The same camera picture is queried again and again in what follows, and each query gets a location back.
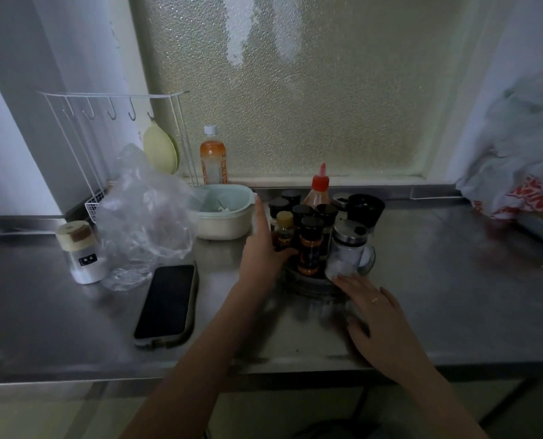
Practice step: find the frosted glass window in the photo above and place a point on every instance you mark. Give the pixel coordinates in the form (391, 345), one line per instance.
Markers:
(308, 86)

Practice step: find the black smartphone in grey case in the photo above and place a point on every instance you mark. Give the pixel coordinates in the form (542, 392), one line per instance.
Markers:
(166, 304)

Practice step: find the glass dispenser with metal lid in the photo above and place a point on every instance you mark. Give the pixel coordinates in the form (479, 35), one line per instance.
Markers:
(346, 251)

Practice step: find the pale yellow round plate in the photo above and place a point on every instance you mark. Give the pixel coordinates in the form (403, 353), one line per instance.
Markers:
(159, 148)

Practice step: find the white plastic colander bowl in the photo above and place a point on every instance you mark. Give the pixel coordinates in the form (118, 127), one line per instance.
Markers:
(226, 219)

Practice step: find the orange-labelled black-lidded spice jar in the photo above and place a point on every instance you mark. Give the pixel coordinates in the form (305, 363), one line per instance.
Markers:
(311, 244)

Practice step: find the person's left thumb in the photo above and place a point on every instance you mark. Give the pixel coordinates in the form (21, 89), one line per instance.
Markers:
(286, 255)

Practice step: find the person's left forearm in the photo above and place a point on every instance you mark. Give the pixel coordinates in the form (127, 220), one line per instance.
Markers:
(207, 361)

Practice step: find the small yellow-lidded bottle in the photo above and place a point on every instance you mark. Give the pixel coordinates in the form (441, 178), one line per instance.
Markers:
(284, 226)

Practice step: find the person's left hand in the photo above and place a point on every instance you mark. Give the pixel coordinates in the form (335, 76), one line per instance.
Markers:
(258, 265)

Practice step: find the person's right hand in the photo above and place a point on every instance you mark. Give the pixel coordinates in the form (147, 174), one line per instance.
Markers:
(385, 333)

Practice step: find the round turntable tray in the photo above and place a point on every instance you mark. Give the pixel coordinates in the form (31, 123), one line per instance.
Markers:
(310, 284)

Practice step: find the clear crumpled plastic bag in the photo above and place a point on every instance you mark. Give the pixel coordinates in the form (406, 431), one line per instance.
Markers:
(143, 219)

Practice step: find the black round cup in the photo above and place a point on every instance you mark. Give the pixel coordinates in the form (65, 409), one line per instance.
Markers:
(365, 208)

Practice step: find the white plastic bag red print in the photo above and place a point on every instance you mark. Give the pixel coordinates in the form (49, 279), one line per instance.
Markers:
(518, 178)

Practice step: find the white bottle with wooden lid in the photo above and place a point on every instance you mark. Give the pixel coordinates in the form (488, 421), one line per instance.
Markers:
(83, 255)

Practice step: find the sauce bottle with red cap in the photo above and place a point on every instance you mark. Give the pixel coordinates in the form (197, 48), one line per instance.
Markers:
(318, 189)

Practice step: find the person's right forearm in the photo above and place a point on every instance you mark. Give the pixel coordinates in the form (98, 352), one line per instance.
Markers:
(440, 402)

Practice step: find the person's right thumb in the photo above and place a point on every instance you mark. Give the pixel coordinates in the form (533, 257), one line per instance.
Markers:
(356, 331)

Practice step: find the orange drink bottle white cap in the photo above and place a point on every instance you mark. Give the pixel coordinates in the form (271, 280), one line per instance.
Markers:
(213, 159)

